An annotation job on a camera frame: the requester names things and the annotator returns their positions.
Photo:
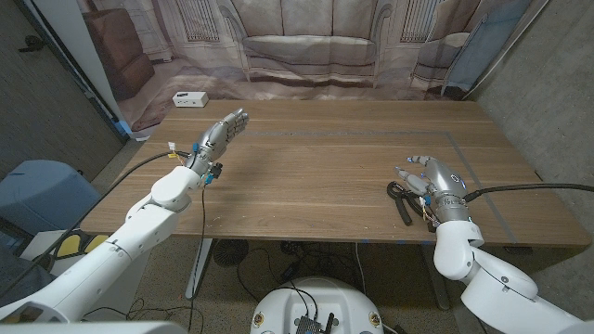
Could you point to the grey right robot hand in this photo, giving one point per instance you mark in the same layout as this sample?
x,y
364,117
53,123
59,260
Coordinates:
x,y
443,185

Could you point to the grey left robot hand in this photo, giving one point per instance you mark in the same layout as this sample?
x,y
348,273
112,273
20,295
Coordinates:
x,y
215,139

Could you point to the black grip strengthener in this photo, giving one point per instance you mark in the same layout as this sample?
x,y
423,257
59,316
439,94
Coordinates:
x,y
404,215

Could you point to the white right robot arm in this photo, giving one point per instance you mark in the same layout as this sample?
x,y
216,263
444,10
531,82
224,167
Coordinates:
x,y
492,283

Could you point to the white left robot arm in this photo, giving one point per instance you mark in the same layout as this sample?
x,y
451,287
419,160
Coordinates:
x,y
139,227

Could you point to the white power box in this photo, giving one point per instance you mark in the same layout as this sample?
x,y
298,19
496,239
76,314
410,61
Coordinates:
x,y
190,99

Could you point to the blue tape piece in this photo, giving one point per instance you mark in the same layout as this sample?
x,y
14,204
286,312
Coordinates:
x,y
122,126

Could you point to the grey tape outline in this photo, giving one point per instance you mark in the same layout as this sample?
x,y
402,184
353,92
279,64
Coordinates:
x,y
325,133

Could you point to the black round floor fan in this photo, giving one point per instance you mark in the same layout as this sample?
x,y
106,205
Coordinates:
x,y
230,253

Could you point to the printed living room backdrop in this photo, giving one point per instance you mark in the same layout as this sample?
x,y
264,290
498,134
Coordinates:
x,y
306,46

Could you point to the white table leg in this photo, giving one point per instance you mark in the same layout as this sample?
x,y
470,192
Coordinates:
x,y
199,269

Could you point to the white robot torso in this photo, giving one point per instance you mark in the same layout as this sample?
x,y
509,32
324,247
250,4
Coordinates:
x,y
287,301

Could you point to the yellow pad foot pedal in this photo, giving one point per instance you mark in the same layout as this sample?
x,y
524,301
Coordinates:
x,y
69,245

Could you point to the blue-grey padded seat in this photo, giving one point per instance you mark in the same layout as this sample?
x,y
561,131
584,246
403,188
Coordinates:
x,y
42,195

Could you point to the black antenna module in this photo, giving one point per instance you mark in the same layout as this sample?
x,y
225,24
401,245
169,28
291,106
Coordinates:
x,y
308,325

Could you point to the person's leg in jeans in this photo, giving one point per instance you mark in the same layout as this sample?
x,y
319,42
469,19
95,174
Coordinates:
x,y
18,283

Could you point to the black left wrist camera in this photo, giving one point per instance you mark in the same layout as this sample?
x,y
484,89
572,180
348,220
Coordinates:
x,y
215,171

